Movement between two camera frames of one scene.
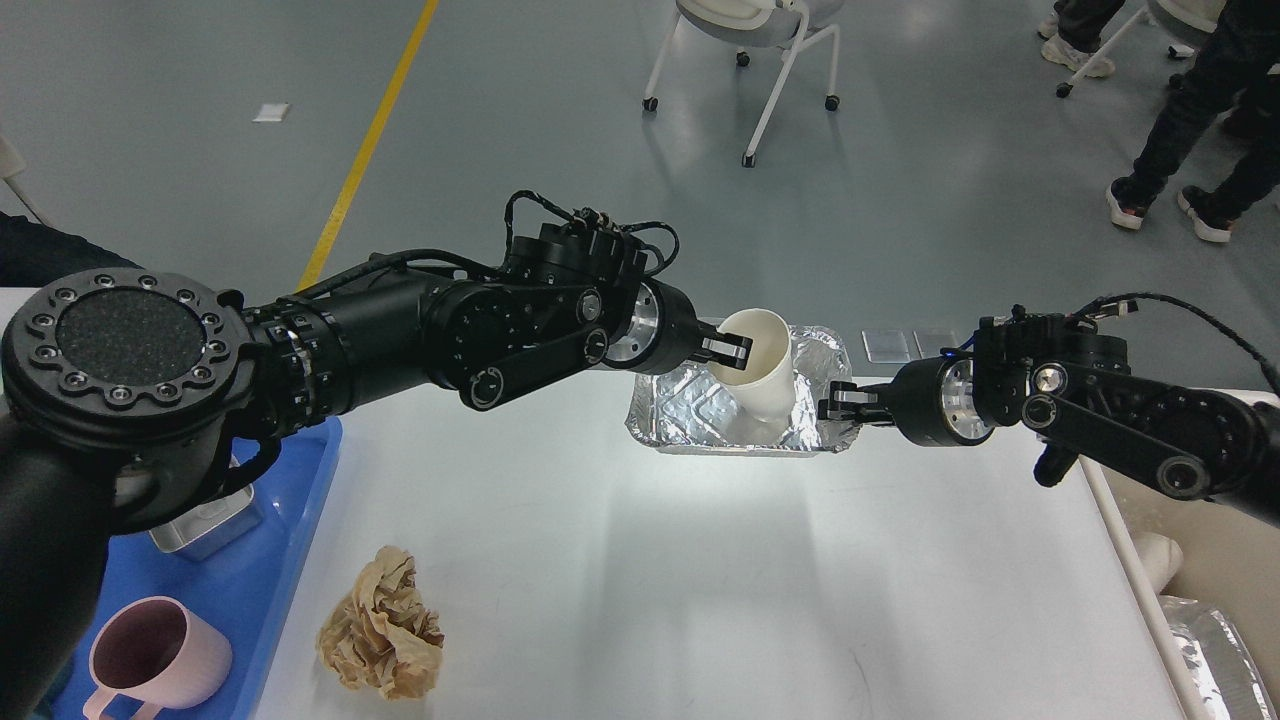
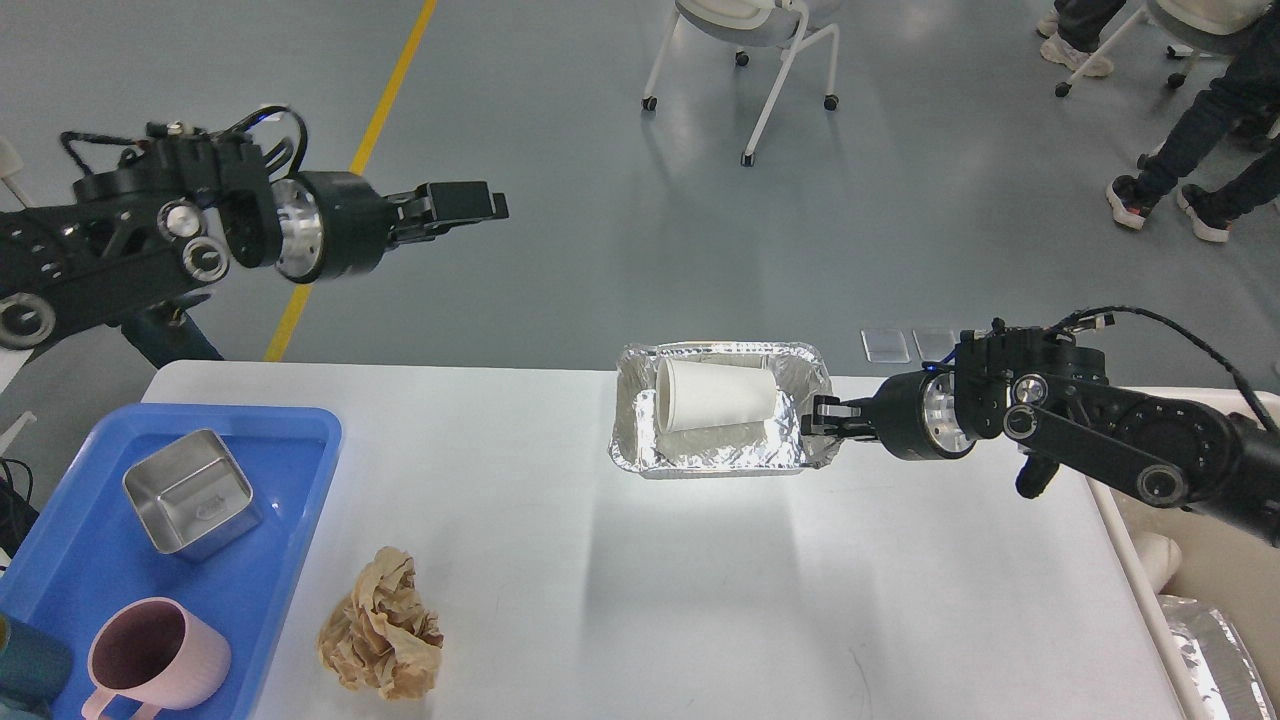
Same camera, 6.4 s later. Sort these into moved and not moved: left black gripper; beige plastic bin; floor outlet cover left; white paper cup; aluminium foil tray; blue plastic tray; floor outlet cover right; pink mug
Moved: aluminium foil tray; white paper cup; left black gripper
Not moved: floor outlet cover right; floor outlet cover left; pink mug; blue plastic tray; beige plastic bin
